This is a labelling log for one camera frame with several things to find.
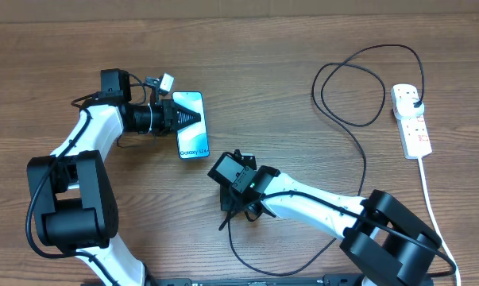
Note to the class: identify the cardboard backdrop panel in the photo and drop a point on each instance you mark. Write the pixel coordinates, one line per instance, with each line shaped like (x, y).
(30, 11)

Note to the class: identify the white power strip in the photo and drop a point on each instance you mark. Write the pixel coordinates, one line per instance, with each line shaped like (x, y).
(413, 131)

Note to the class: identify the black mounting rail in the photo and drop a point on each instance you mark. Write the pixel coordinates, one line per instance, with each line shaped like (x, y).
(349, 279)

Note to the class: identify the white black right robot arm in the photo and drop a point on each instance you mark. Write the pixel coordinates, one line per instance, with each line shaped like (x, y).
(384, 239)

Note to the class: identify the white charger plug adapter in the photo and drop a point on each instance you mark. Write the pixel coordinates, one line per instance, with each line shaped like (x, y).
(407, 108)

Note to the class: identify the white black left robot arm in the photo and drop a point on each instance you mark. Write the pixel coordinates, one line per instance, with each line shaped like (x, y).
(72, 210)

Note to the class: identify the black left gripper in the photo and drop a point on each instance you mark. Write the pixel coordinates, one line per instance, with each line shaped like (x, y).
(169, 110)

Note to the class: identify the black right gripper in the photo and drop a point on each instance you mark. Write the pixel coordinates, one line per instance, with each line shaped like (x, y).
(231, 202)

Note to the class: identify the Samsung Galaxy smartphone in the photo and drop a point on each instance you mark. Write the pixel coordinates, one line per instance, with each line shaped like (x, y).
(192, 140)

